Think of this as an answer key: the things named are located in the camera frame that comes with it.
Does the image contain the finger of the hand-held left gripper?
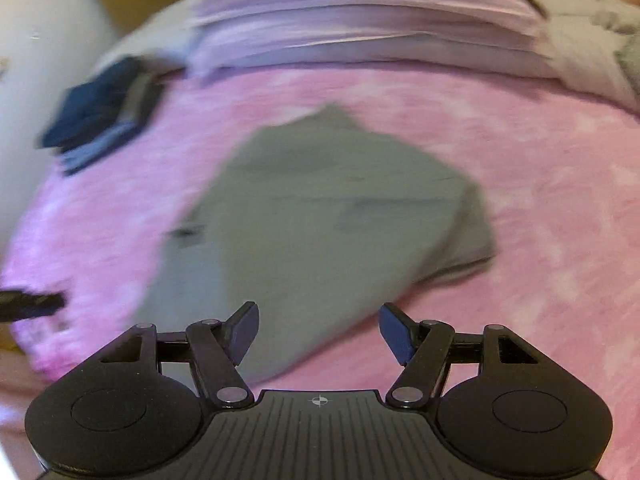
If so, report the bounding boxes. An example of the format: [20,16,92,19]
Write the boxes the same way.
[0,288,67,322]

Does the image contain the pink floral blanket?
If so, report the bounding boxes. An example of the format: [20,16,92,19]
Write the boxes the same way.
[0,62,640,480]

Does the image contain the dark blue folded jeans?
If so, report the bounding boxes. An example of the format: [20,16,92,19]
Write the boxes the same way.
[36,56,148,150]

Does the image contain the grey-green pillow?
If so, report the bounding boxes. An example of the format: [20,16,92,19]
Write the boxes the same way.
[510,0,640,121]

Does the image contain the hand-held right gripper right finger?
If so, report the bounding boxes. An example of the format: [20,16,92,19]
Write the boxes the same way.
[378,302,541,408]

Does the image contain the light blue folded jeans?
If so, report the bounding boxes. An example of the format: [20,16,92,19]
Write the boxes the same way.
[60,122,143,177]

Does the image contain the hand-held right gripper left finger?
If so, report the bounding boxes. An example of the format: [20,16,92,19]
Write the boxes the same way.
[100,301,261,408]

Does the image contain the grey-green garment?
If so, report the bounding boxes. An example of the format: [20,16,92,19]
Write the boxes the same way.
[134,103,497,383]

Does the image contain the black folded garment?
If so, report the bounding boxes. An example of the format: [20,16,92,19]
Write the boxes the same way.
[117,71,166,131]

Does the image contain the white grey pillow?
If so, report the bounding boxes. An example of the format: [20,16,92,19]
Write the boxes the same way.
[90,0,201,78]

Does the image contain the pink pillow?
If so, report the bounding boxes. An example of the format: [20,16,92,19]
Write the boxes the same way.
[186,0,557,81]

